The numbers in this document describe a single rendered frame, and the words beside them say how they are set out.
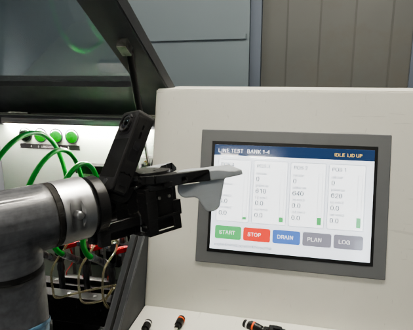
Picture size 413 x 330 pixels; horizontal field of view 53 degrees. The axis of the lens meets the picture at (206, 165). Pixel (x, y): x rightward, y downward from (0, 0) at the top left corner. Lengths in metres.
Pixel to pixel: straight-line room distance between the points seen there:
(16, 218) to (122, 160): 0.14
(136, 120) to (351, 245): 0.71
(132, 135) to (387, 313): 0.81
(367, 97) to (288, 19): 1.73
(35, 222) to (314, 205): 0.75
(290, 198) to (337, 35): 1.78
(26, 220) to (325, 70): 2.42
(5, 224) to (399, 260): 0.90
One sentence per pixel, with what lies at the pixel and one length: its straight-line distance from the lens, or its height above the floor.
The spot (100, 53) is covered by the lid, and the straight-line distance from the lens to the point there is 1.14.
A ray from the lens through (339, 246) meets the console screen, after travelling 1.09.
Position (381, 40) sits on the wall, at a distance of 2.72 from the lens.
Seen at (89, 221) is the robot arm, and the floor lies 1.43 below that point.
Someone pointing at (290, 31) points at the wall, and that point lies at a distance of 2.77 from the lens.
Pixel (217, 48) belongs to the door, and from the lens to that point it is 2.84.
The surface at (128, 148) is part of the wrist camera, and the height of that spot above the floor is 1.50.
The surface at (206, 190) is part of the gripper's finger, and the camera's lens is 0.56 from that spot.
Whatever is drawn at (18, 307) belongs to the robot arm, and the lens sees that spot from 0.50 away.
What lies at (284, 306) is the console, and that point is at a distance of 1.13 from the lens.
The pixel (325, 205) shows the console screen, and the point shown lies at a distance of 1.08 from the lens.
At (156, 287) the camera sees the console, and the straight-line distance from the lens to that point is 1.18.
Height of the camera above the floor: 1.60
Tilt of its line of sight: 13 degrees down
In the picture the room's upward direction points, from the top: straight up
